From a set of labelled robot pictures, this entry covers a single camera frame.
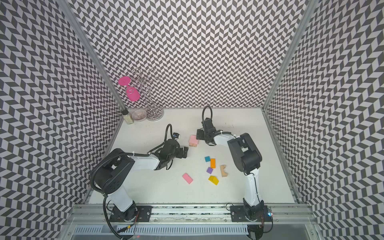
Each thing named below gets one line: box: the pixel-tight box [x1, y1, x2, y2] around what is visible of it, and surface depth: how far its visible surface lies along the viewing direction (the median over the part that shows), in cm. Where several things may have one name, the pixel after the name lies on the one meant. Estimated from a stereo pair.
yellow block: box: [208, 175, 220, 186], surface depth 85 cm
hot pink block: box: [182, 173, 193, 185], surface depth 87 cm
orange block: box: [210, 158, 216, 169], surface depth 92 cm
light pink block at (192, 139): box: [189, 135, 196, 144], surface depth 101 cm
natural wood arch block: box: [220, 165, 228, 177], surface depth 88 cm
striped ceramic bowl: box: [131, 109, 147, 122], surface depth 114 cm
